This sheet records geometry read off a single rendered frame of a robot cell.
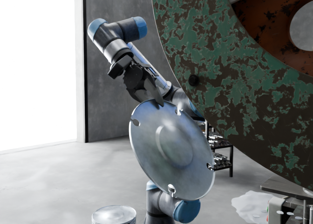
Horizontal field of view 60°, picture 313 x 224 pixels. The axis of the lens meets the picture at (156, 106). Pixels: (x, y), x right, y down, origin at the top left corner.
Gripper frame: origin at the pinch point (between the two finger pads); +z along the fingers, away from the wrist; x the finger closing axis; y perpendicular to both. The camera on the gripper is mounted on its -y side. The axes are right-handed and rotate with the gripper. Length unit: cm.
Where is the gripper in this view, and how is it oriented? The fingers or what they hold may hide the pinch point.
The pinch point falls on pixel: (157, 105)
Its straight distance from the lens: 76.4
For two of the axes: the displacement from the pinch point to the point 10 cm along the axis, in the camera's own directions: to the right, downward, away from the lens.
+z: 6.1, 7.3, -3.2
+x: -6.1, 6.8, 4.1
